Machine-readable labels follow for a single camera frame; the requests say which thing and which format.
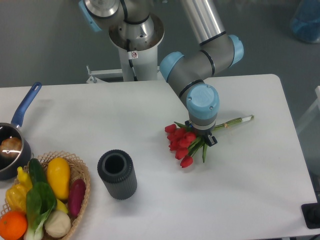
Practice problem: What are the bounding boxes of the dark grey ribbed vase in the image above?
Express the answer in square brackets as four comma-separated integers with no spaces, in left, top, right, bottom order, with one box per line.
[97,149,138,200]

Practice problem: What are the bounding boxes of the yellow squash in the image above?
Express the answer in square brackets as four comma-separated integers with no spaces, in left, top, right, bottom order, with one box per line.
[46,157,71,201]

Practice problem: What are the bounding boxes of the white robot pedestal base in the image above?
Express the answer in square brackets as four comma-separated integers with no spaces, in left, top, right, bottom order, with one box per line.
[86,46,159,84]

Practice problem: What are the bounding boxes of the orange fruit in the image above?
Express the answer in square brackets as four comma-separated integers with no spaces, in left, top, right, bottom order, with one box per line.
[0,211,28,240]

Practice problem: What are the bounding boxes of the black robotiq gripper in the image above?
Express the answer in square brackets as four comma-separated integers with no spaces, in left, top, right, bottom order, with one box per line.
[184,120,218,146]

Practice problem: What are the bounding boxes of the dark green cucumber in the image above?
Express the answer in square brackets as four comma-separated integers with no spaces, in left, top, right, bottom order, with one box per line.
[28,158,48,185]

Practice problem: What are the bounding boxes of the blue transparent container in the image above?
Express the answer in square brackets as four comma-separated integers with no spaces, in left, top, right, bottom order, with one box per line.
[290,0,320,44]

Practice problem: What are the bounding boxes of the beige garlic bulb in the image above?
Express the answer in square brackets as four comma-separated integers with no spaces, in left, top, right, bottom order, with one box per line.
[44,210,71,238]

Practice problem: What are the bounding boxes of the brown bread bun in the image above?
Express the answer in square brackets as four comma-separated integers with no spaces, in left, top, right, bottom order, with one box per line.
[0,137,22,159]

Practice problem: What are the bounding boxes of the yellow banana tip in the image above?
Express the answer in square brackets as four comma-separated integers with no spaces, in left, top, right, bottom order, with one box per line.
[56,199,69,214]

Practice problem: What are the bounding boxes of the blue handled saucepan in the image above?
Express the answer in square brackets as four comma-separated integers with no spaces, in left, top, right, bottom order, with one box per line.
[0,82,42,181]

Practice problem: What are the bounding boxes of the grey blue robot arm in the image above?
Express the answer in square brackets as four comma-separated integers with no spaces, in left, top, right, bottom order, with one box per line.
[78,0,244,147]

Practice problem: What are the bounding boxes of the small yellow gourd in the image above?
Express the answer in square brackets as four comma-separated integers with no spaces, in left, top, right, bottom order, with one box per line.
[17,166,33,191]

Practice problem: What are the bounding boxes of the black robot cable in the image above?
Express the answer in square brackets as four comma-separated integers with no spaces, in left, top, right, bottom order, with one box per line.
[126,38,138,82]

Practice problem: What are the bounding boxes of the green bok choy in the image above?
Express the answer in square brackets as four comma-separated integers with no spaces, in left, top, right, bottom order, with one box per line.
[23,181,58,240]

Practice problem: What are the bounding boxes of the red tulip bouquet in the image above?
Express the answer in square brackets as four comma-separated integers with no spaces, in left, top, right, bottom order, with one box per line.
[164,115,255,169]

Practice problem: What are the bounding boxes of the black device at edge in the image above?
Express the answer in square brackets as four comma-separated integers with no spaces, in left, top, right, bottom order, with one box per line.
[301,203,320,229]

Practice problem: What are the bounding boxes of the purple eggplant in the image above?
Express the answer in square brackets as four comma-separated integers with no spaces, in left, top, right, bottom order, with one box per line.
[68,178,86,217]

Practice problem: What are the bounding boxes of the yellow bell pepper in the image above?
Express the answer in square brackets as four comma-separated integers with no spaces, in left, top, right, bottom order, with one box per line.
[5,183,27,213]

